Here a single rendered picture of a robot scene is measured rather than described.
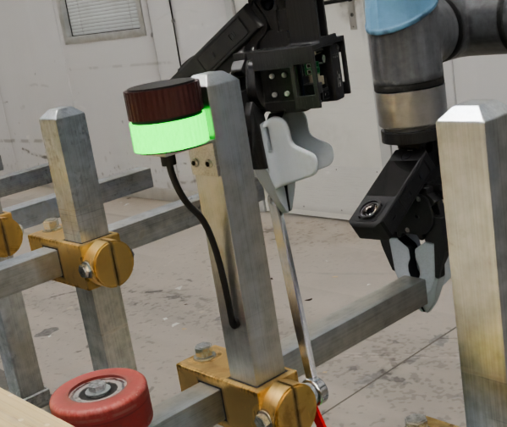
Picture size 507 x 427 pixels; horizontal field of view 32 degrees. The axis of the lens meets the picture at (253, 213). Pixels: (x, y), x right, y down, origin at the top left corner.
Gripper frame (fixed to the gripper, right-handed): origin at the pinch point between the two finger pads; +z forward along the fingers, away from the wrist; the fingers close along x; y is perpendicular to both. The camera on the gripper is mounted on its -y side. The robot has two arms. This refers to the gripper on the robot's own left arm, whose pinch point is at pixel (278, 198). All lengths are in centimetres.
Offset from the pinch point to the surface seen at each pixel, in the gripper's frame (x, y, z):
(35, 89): 403, -391, 26
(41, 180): 40, -65, 7
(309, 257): 262, -128, 100
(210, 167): -10.9, 0.2, -5.8
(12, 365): 7, -46, 24
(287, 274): -2.2, 1.0, 6.7
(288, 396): -10.7, 3.8, 14.4
